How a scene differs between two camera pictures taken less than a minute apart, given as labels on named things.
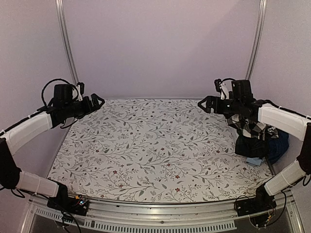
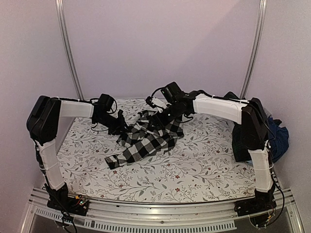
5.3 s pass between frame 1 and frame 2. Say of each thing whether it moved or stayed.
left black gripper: moved
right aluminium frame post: stayed
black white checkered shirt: moved
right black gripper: moved
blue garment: stayed
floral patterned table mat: stayed
